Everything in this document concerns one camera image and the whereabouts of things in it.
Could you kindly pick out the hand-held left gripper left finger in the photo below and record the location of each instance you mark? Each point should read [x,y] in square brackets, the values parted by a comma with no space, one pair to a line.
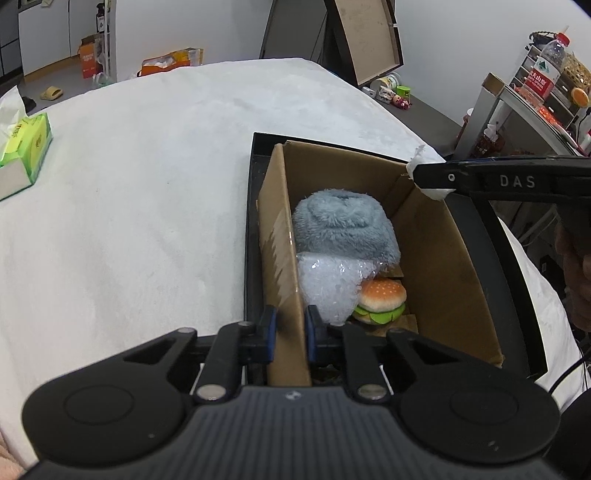
[270,330]

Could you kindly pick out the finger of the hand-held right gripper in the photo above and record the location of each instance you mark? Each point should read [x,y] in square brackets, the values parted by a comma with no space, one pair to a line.
[531,159]
[485,180]

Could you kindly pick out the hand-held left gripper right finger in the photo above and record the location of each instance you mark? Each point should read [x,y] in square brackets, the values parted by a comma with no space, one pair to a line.
[311,332]

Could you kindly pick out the clear bubble wrap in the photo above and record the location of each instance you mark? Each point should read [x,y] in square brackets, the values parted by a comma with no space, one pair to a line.
[325,286]

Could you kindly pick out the burger plush toy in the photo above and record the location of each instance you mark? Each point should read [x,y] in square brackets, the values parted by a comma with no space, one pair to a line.
[382,295]

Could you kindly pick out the black tray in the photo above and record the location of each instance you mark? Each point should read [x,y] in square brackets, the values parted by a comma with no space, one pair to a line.
[498,258]

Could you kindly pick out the brown cardboard box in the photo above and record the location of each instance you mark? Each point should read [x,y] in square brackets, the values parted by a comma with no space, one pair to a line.
[443,258]

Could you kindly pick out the grey-blue fluffy plush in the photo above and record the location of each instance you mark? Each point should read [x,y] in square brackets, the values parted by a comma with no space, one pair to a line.
[344,226]

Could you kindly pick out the person's right hand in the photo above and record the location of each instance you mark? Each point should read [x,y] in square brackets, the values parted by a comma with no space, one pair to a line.
[577,267]

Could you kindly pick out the white desk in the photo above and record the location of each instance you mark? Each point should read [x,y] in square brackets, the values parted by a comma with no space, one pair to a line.
[489,110]

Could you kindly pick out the grey bench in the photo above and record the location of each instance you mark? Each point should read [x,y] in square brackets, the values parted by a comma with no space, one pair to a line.
[429,124]

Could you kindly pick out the red label water bottle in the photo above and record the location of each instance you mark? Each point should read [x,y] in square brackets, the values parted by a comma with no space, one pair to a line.
[545,69]

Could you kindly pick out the red toy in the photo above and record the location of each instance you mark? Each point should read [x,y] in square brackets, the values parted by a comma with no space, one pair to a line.
[400,101]

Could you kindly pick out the green cup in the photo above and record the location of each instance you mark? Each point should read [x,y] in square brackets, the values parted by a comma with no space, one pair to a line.
[403,92]

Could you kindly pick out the white tin can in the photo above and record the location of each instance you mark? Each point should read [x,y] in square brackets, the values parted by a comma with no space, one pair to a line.
[385,82]

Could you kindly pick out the orange paper bag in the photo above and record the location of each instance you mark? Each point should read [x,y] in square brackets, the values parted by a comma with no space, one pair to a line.
[171,62]

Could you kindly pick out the green plastic bag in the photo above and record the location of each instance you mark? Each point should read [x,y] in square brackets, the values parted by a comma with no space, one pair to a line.
[102,80]

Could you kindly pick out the green tissue box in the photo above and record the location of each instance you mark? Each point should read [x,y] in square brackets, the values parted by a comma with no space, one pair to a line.
[27,147]

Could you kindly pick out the yellow slipper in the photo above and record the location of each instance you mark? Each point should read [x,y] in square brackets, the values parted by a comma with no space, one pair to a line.
[51,93]

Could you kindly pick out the orange cardboard box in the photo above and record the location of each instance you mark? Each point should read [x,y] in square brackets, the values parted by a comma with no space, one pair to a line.
[90,57]

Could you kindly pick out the black slipper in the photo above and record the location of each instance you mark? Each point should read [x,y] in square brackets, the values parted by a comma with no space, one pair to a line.
[29,103]

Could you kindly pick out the black spray bottle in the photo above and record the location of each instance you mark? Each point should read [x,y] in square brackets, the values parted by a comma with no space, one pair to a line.
[100,18]

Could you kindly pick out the white cabinet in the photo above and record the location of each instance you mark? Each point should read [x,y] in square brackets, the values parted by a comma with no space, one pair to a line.
[55,32]

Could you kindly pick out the brown board with black frame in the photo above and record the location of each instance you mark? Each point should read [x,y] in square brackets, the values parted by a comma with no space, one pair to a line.
[367,37]

